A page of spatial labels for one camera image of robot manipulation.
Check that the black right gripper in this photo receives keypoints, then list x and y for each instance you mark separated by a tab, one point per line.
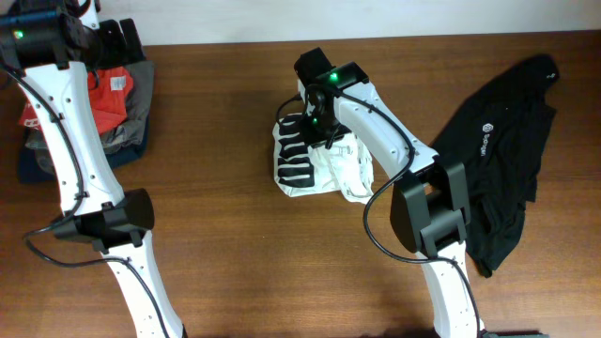
310	135

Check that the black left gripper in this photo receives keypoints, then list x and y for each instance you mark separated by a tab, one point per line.
120	55

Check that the white t-shirt black print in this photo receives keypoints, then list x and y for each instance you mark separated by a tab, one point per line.
299	169

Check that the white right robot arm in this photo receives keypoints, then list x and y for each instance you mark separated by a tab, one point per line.
430	208

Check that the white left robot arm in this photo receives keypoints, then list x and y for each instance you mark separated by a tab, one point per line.
48	48

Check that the red folded t-shirt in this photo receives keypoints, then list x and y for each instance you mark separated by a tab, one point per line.
108	98

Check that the grey camouflage folded garment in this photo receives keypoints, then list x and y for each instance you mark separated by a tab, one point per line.
138	102

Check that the navy folded garment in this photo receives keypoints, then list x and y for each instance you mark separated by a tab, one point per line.
125	144

